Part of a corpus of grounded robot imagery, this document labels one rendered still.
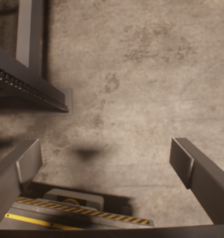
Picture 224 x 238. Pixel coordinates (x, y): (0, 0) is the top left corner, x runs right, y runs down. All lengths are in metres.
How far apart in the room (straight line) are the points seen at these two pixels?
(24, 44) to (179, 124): 0.76
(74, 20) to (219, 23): 0.81
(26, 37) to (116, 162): 0.67
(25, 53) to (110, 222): 0.65
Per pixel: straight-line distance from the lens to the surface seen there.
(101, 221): 0.63
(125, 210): 0.83
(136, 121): 0.89
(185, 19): 1.15
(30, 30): 0.78
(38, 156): 0.17
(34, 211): 0.69
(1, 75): 0.50
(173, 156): 0.17
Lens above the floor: 0.89
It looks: 81 degrees down
